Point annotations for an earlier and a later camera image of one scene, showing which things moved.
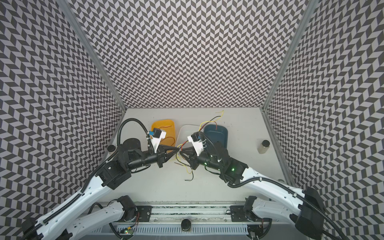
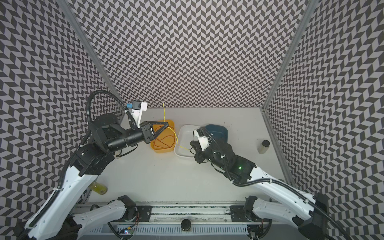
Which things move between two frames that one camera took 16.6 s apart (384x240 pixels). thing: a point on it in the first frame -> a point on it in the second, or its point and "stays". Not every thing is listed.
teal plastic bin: [219, 135] stays
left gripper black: [161, 156] -> [147, 133]
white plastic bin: [185, 131] stays
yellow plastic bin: [168, 126] stays
